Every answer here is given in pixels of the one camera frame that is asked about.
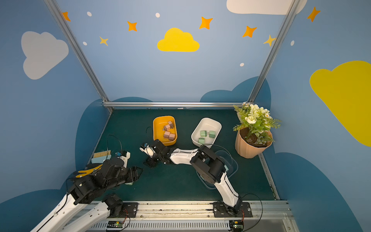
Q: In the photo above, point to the white storage box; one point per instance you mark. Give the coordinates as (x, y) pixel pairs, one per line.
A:
(206, 124)

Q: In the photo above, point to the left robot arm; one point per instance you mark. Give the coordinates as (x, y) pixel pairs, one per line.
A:
(68, 217)

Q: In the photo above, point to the yellow storage box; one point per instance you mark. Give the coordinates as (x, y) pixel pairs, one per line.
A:
(158, 132)

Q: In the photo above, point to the clear blue storage box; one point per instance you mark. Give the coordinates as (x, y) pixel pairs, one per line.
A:
(230, 164)

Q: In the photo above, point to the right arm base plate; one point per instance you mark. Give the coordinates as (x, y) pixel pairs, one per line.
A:
(221, 210)

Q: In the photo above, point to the aluminium frame rail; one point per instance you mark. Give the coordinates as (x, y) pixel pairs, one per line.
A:
(168, 104)

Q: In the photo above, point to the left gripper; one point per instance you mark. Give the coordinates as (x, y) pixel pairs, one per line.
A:
(131, 175)

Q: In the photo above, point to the potted artificial plant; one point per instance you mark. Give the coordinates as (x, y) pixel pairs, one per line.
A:
(254, 131)

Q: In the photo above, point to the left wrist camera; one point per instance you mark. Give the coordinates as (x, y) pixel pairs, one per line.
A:
(124, 155)

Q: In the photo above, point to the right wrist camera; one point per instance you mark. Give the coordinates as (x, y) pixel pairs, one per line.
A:
(145, 147)

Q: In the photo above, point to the yellow work glove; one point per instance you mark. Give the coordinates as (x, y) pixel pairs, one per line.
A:
(90, 169)

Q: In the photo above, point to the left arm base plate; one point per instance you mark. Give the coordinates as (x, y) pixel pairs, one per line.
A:
(127, 209)

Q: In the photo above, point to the green plug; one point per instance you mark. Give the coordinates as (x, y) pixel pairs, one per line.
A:
(203, 133)
(212, 134)
(201, 140)

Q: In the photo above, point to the brush with blue handle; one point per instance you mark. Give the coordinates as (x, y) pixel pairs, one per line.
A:
(100, 157)

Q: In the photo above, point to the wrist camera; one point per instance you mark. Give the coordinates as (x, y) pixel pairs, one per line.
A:
(124, 155)
(145, 147)

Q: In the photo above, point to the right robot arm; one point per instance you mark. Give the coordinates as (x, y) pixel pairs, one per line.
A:
(208, 165)

